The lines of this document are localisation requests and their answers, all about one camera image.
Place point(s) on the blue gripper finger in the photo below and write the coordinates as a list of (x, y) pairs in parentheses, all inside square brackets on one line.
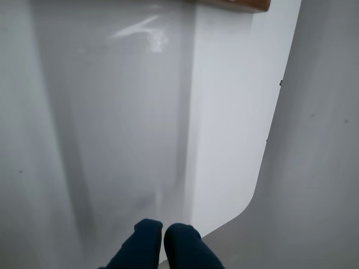
[(140, 246), (185, 249)]

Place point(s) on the wooden chessboard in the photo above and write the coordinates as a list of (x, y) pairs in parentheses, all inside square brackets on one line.
[(246, 5)]

